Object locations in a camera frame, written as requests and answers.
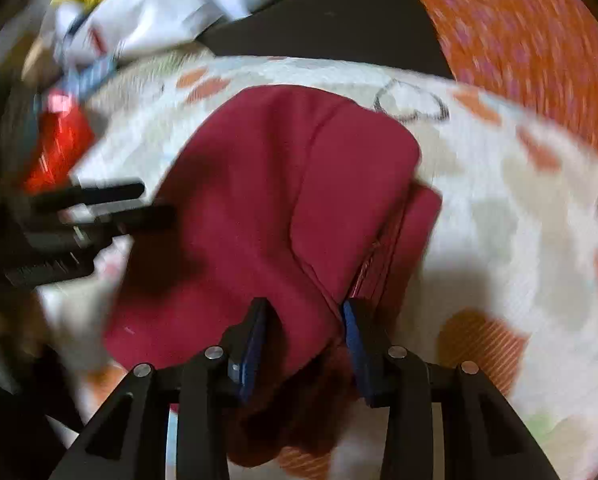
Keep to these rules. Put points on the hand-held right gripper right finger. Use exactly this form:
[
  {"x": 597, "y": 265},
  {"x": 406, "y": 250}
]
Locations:
[{"x": 354, "y": 350}]

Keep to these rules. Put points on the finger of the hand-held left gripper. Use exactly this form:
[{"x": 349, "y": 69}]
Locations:
[
  {"x": 104, "y": 193},
  {"x": 139, "y": 217}
]

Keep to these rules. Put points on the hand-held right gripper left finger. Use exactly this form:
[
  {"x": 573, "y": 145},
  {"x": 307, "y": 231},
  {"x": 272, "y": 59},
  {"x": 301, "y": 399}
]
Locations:
[{"x": 251, "y": 360}]

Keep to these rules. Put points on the maroon small garment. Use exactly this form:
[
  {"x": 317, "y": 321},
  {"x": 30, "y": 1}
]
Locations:
[{"x": 279, "y": 185}]

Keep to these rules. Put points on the red packet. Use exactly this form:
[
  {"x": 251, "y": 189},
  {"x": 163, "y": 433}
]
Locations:
[{"x": 59, "y": 150}]

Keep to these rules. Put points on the blue striped packet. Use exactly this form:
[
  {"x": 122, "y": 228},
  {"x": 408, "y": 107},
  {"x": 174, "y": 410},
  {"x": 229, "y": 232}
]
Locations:
[{"x": 93, "y": 74}]

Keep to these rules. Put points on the white heart-print blanket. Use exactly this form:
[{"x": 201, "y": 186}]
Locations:
[{"x": 504, "y": 235}]

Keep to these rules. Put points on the white and yellow plastic bag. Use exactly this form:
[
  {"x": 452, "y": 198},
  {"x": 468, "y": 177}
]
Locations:
[{"x": 154, "y": 10}]

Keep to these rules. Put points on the dark cloth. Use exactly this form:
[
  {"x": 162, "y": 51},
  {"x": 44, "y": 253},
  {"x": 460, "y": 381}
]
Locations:
[{"x": 339, "y": 25}]

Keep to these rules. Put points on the orange patterned bedsheet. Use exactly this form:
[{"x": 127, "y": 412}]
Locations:
[{"x": 519, "y": 25}]

